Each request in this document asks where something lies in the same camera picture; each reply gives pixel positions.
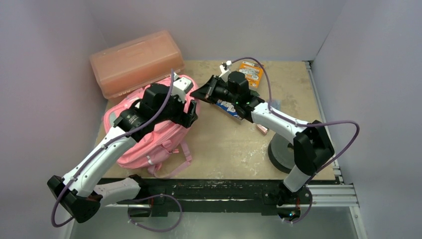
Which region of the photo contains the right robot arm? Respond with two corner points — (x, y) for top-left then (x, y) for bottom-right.
(190, 71), (334, 203)

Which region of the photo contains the orange translucent plastic box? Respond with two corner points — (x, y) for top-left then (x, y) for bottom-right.
(90, 30), (185, 101)

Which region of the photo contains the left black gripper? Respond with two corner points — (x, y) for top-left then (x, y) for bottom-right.
(153, 89), (197, 127)

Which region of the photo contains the blue comic book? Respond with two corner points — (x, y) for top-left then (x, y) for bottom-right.
(215, 100), (242, 124)

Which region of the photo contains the dark grey tape roll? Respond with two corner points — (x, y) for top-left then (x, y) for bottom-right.
(267, 134), (295, 174)

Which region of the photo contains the pink student backpack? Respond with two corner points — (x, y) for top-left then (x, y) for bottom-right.
(103, 75), (198, 178)

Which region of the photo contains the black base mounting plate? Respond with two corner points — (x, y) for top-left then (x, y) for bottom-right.
(116, 178), (312, 220)

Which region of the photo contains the orange comic book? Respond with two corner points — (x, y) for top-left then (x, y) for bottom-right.
(238, 60), (264, 90)

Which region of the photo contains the pink white stapler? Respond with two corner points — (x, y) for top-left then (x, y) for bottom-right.
(256, 124), (268, 135)

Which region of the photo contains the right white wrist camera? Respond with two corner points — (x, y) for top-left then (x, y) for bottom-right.
(219, 61), (232, 79)

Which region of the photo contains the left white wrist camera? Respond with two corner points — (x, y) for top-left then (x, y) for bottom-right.
(171, 73), (194, 103)

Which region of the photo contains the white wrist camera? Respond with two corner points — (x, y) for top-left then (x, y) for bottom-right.
(219, 61), (232, 79)
(171, 73), (194, 103)

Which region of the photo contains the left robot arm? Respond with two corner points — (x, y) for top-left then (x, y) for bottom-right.
(47, 84), (198, 228)

